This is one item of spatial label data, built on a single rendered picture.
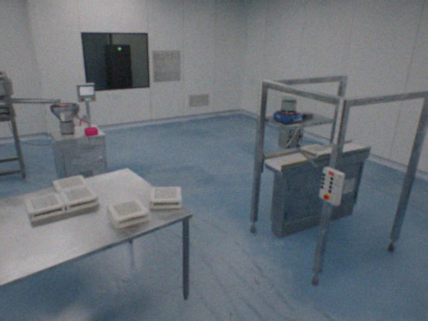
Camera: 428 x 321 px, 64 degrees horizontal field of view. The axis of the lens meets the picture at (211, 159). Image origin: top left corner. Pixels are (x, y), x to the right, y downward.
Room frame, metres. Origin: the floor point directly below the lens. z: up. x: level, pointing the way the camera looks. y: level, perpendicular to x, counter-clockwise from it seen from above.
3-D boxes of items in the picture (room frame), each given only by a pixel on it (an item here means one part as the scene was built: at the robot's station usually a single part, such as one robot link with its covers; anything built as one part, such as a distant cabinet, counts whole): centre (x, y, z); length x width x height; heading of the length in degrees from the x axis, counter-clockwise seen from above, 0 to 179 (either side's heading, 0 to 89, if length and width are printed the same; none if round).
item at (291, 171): (3.56, -1.20, 0.82); 1.30 x 0.29 x 0.10; 120
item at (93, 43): (7.45, 2.01, 1.43); 1.38 x 0.01 x 1.16; 122
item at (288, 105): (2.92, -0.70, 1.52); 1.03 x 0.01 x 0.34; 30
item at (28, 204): (2.27, 1.24, 0.89); 0.25 x 0.24 x 0.02; 35
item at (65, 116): (4.55, 1.92, 0.95); 0.49 x 0.36 x 0.37; 122
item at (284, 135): (3.17, -0.76, 1.19); 0.22 x 0.11 x 0.20; 120
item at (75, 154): (4.53, 1.86, 0.38); 0.63 x 0.57 x 0.76; 122
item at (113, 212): (2.21, 0.60, 0.89); 0.25 x 0.24 x 0.02; 31
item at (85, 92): (4.76, 1.75, 1.07); 0.23 x 0.10 x 0.62; 122
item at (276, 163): (3.56, -1.20, 0.86); 1.35 x 0.25 x 0.05; 120
